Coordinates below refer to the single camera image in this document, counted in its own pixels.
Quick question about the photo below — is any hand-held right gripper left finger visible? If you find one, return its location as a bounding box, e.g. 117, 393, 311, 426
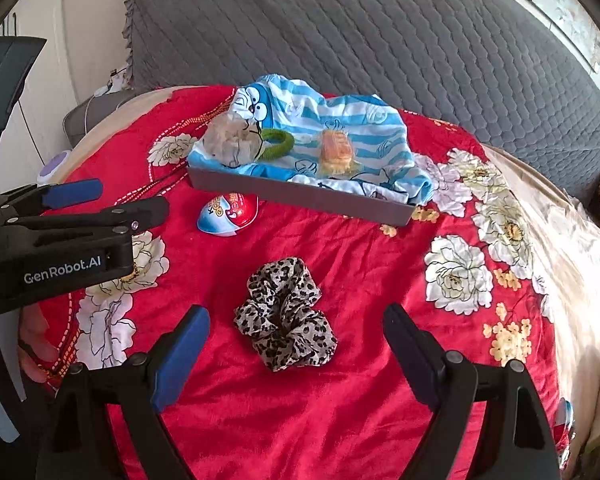
35, 304, 212, 480

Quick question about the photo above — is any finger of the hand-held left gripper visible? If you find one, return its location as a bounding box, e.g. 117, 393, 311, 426
0, 178, 104, 216
7, 195, 170, 235

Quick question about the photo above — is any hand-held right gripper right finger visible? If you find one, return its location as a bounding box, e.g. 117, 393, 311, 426
382, 303, 561, 480

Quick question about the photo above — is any red blue egg toy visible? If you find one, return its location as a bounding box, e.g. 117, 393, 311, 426
196, 192, 259, 236

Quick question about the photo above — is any leopard print scrunchie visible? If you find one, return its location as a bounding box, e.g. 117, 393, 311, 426
233, 256, 338, 373

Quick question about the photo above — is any green fuzzy hair ring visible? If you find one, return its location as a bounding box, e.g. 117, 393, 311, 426
252, 129, 296, 163

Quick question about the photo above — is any grey storage box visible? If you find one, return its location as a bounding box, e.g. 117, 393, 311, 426
186, 162, 417, 228

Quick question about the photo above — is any orange cake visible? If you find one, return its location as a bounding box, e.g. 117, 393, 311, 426
316, 129, 361, 178

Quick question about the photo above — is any person's left hand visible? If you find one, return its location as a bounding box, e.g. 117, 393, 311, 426
17, 305, 61, 383

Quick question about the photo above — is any purple white round device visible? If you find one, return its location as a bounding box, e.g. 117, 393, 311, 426
36, 149, 73, 184

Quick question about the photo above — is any grey bag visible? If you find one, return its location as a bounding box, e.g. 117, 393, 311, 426
62, 94, 136, 148

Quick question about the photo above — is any red floral blanket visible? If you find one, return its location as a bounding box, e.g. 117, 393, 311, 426
35, 85, 576, 480

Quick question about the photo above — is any blue red wrapped item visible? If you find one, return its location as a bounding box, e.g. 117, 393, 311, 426
552, 397, 578, 453

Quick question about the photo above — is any blue striped cartoon cloth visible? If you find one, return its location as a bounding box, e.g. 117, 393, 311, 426
189, 75, 435, 206

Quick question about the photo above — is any grey quilted sofa cover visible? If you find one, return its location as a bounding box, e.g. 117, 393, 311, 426
122, 0, 600, 206

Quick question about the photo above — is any wall picture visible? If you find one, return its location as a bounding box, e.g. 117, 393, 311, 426
525, 0, 600, 73

